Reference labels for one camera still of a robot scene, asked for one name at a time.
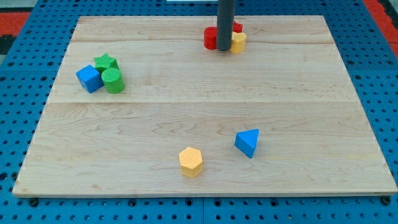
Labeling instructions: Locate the blue triangle block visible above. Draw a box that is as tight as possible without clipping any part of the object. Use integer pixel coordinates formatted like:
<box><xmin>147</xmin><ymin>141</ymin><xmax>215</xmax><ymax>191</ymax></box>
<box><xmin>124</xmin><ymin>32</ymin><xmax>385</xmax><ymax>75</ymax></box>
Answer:
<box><xmin>234</xmin><ymin>129</ymin><xmax>259</xmax><ymax>159</ymax></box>

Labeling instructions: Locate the yellow hexagon block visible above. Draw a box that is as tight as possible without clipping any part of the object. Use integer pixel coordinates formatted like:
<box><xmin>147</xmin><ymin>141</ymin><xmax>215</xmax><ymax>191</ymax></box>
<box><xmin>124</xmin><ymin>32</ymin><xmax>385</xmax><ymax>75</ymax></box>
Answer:
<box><xmin>179</xmin><ymin>147</ymin><xmax>203</xmax><ymax>178</ymax></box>

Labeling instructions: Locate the wooden board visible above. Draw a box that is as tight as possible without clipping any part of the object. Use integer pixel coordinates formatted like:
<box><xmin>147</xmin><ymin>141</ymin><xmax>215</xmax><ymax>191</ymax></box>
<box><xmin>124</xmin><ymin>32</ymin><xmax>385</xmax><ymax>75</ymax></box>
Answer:
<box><xmin>13</xmin><ymin>16</ymin><xmax>397</xmax><ymax>198</ymax></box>

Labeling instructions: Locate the red cylinder block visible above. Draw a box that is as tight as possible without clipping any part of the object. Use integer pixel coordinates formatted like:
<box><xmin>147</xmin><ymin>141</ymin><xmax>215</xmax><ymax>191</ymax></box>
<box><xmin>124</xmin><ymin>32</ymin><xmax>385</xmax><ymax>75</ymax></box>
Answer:
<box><xmin>203</xmin><ymin>26</ymin><xmax>217</xmax><ymax>50</ymax></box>

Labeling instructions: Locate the yellow heart block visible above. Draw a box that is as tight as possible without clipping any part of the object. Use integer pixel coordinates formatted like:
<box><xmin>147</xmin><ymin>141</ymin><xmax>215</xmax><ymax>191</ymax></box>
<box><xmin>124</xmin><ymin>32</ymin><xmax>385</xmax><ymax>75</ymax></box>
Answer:
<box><xmin>229</xmin><ymin>32</ymin><xmax>247</xmax><ymax>54</ymax></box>

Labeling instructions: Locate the green cylinder block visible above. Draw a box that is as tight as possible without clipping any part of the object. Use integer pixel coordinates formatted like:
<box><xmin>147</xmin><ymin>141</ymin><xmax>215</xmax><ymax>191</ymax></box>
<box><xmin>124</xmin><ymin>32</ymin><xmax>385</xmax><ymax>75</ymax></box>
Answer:
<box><xmin>101</xmin><ymin>68</ymin><xmax>125</xmax><ymax>94</ymax></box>

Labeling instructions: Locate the red star block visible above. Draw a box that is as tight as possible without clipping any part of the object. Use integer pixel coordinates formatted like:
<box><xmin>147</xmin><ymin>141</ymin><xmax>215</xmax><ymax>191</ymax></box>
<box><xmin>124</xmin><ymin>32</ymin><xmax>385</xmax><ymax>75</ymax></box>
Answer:
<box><xmin>233</xmin><ymin>21</ymin><xmax>243</xmax><ymax>33</ymax></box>

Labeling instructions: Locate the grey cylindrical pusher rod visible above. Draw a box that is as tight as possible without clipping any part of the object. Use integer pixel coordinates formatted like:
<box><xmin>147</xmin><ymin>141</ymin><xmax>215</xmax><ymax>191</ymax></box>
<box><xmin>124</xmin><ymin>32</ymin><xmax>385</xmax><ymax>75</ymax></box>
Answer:
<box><xmin>216</xmin><ymin>0</ymin><xmax>236</xmax><ymax>51</ymax></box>

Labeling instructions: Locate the green star block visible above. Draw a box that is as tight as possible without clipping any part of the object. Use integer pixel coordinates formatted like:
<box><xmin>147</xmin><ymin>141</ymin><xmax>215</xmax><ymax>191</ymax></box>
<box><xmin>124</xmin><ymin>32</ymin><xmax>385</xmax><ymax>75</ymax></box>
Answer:
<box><xmin>94</xmin><ymin>54</ymin><xmax>119</xmax><ymax>73</ymax></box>

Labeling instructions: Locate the blue cube block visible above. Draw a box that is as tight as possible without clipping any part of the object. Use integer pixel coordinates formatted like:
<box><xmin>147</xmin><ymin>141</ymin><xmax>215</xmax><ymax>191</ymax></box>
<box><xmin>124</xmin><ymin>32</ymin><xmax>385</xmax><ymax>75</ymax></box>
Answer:
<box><xmin>76</xmin><ymin>65</ymin><xmax>104</xmax><ymax>93</ymax></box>

